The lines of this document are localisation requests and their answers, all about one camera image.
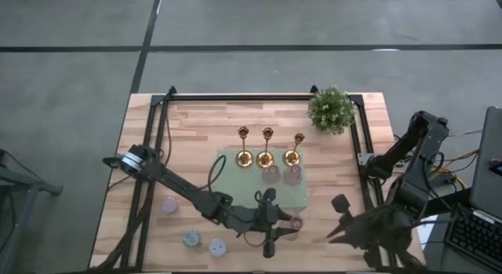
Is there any black desk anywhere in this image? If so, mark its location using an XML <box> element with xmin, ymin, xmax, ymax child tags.
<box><xmin>425</xmin><ymin>187</ymin><xmax>502</xmax><ymax>274</ymax></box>

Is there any yellow cable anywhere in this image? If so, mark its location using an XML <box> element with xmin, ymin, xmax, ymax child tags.
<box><xmin>431</xmin><ymin>148</ymin><xmax>480</xmax><ymax>188</ymax></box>

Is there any black aluminium table frame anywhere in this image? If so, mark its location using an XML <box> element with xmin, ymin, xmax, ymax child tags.
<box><xmin>93</xmin><ymin>85</ymin><xmax>424</xmax><ymax>273</ymax></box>

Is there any white paper sheet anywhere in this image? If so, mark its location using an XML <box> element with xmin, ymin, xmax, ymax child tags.
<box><xmin>415</xmin><ymin>214</ymin><xmax>439</xmax><ymax>248</ymax></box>

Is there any gold metal candlestick holder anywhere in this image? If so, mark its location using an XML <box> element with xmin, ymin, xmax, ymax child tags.
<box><xmin>255</xmin><ymin>126</ymin><xmax>275</xmax><ymax>170</ymax></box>
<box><xmin>234</xmin><ymin>126</ymin><xmax>255</xmax><ymax>169</ymax></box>
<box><xmin>282</xmin><ymin>132</ymin><xmax>306</xmax><ymax>168</ymax></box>

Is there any teal leaf patterned candle tin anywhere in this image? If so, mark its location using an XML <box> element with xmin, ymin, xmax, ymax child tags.
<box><xmin>182</xmin><ymin>228</ymin><xmax>202</xmax><ymax>249</ymax></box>

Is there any black power adapter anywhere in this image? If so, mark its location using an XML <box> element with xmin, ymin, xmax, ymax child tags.
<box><xmin>429</xmin><ymin>174</ymin><xmax>458</xmax><ymax>189</ymax></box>

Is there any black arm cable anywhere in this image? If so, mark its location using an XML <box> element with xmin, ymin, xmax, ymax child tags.
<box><xmin>206</xmin><ymin>154</ymin><xmax>228</xmax><ymax>192</ymax></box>

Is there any pink round candle tin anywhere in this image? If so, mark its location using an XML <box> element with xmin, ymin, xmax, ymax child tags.
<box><xmin>160</xmin><ymin>195</ymin><xmax>180</xmax><ymax>215</ymax></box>

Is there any dark metal stand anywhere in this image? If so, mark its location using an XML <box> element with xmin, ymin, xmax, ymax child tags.
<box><xmin>0</xmin><ymin>148</ymin><xmax>64</xmax><ymax>274</ymax></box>

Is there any black keyboard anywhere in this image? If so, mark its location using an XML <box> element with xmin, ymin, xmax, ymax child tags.
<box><xmin>444</xmin><ymin>204</ymin><xmax>502</xmax><ymax>272</ymax></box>

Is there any green potted plant black pot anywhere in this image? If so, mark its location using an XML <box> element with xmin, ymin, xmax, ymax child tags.
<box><xmin>307</xmin><ymin>85</ymin><xmax>357</xmax><ymax>136</ymax></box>

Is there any grey laptop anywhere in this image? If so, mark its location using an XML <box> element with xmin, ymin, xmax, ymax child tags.
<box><xmin>469</xmin><ymin>106</ymin><xmax>502</xmax><ymax>221</ymax></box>

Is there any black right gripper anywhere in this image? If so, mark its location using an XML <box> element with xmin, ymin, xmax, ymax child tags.
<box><xmin>327</xmin><ymin>193</ymin><xmax>387</xmax><ymax>267</ymax></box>

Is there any pale green perforated metal shelf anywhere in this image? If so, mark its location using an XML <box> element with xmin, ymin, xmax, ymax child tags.
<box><xmin>211</xmin><ymin>148</ymin><xmax>309</xmax><ymax>216</ymax></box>

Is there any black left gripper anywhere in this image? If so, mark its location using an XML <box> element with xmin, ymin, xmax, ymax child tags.
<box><xmin>253</xmin><ymin>188</ymin><xmax>301</xmax><ymax>259</ymax></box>

